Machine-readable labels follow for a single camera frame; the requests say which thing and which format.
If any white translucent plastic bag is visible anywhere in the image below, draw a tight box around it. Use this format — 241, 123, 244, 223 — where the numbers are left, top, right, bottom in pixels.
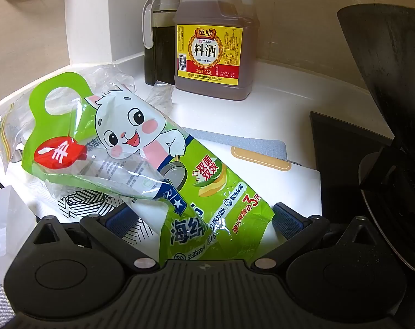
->
0, 185, 35, 287

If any black gas stove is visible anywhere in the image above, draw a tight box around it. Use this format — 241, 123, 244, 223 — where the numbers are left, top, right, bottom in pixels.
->
309, 111, 415, 316

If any dark oil dispenser bottle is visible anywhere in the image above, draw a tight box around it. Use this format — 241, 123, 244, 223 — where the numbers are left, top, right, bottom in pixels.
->
141, 0, 181, 86

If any small clear plastic wrapper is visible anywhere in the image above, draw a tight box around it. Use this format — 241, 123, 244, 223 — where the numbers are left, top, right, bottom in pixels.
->
149, 82, 175, 114

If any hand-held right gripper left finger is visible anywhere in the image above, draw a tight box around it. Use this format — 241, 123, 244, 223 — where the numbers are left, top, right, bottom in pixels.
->
31, 205, 160, 275

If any large clear plastic bag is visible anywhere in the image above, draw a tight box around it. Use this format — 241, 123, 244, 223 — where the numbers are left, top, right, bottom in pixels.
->
0, 99, 35, 174

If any black wok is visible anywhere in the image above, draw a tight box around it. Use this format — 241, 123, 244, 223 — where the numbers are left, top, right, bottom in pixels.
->
337, 3, 415, 275

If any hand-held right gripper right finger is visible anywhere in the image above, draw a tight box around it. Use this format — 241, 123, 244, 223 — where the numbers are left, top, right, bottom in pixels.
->
252, 203, 376, 275

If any grey white patterned mat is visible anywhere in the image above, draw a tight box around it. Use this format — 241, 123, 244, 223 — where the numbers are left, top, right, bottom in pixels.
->
0, 104, 323, 251

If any green sponge package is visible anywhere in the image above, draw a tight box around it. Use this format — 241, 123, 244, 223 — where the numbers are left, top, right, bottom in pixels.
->
21, 72, 275, 271

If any cooking wine jug yellow label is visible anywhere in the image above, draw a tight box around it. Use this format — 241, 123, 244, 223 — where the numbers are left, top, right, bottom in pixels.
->
173, 0, 261, 101

